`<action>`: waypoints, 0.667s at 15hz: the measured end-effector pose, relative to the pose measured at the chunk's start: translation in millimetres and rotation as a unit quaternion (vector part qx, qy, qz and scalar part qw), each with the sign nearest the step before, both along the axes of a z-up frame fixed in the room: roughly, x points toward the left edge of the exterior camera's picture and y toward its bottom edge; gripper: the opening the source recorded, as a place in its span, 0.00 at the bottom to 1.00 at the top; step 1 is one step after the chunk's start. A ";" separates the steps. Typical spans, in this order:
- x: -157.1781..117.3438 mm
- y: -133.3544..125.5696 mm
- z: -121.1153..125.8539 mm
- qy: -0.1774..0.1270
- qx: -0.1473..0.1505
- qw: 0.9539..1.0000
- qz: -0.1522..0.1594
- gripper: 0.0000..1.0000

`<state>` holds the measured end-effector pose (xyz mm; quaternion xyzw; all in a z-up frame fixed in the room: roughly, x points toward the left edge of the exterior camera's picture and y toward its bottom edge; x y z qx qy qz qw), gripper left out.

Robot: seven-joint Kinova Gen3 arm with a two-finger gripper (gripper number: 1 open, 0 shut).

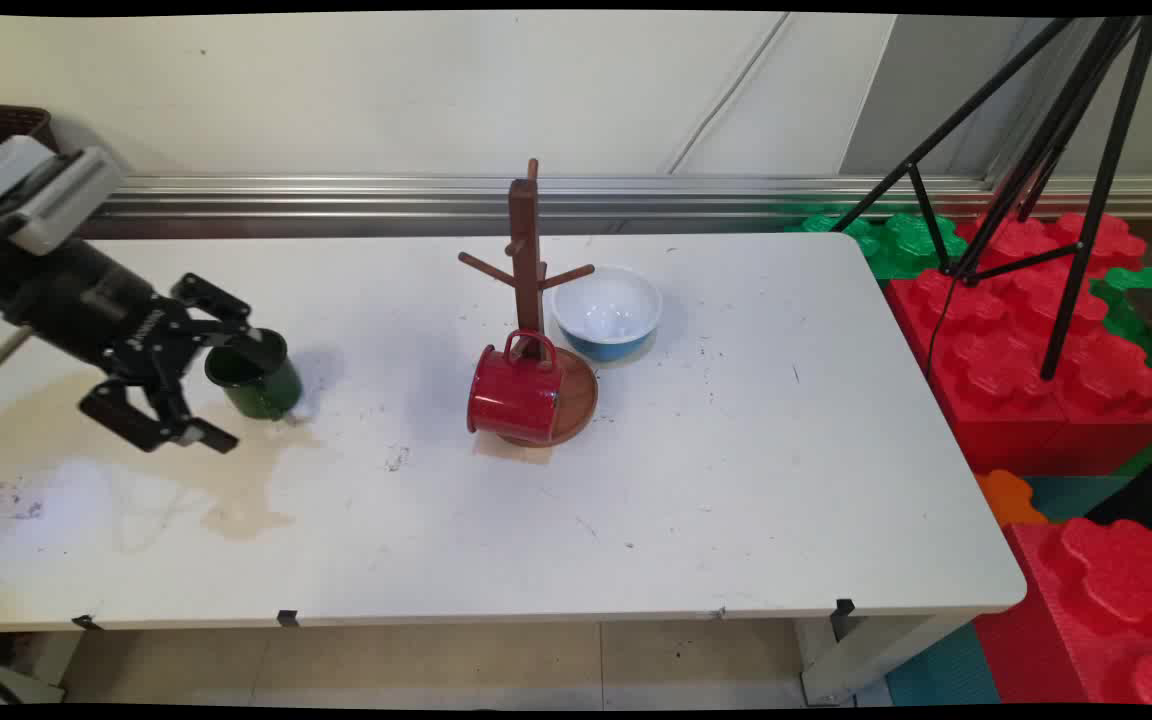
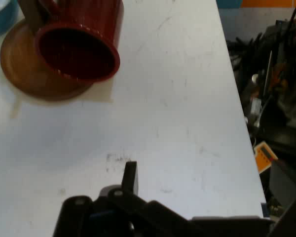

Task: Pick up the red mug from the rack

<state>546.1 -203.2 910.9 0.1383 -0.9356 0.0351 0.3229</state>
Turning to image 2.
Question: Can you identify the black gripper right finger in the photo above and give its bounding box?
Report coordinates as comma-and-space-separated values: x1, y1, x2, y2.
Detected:
267, 159, 296, 237

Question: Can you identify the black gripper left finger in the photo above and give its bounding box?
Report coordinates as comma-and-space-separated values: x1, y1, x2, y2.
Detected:
51, 161, 195, 237

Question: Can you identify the red speckled ceramic mug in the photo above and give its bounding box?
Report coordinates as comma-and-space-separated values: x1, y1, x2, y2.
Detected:
34, 0, 125, 84

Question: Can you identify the dark table edge clip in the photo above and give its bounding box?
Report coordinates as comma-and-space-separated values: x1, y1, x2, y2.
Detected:
260, 202, 271, 219

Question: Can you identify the yellow handheld meter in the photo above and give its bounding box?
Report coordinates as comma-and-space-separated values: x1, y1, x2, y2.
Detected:
253, 141, 279, 174

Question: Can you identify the brown wooden mug tree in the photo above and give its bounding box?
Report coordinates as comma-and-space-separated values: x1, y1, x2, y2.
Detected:
0, 0, 94, 102

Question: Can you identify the orange foam panel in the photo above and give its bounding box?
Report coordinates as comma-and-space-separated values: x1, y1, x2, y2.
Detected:
241, 0, 296, 8

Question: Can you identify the blue bowl white inside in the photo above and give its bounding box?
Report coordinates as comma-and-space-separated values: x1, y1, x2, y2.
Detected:
0, 0, 20, 40

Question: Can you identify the orange wire bundle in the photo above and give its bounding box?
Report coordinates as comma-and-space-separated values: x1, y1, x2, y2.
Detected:
271, 63, 289, 87

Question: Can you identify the thin black cable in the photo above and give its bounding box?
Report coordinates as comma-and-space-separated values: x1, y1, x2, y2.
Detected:
285, 0, 296, 35

